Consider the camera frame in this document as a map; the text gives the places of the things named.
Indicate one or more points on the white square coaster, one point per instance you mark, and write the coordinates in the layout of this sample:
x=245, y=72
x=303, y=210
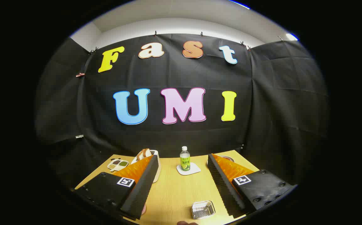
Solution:
x=195, y=170

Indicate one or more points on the green tea bottle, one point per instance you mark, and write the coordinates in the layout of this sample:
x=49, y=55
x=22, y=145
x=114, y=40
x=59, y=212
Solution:
x=185, y=162

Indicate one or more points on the white plate with food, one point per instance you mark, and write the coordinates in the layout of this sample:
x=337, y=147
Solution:
x=227, y=157

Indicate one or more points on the ceiling light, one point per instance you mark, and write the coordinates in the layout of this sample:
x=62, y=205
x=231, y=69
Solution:
x=291, y=37

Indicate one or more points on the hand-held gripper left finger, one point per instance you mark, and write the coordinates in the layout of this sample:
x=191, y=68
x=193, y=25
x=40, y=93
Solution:
x=141, y=190

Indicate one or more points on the bread slice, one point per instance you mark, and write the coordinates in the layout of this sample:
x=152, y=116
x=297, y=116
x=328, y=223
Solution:
x=141, y=154
x=148, y=152

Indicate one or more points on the white toaster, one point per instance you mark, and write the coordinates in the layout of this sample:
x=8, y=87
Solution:
x=159, y=168

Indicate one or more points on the white divided bean dish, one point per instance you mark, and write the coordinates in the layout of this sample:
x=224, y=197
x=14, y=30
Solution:
x=116, y=165

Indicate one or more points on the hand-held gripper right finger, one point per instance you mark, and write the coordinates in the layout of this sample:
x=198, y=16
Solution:
x=223, y=184

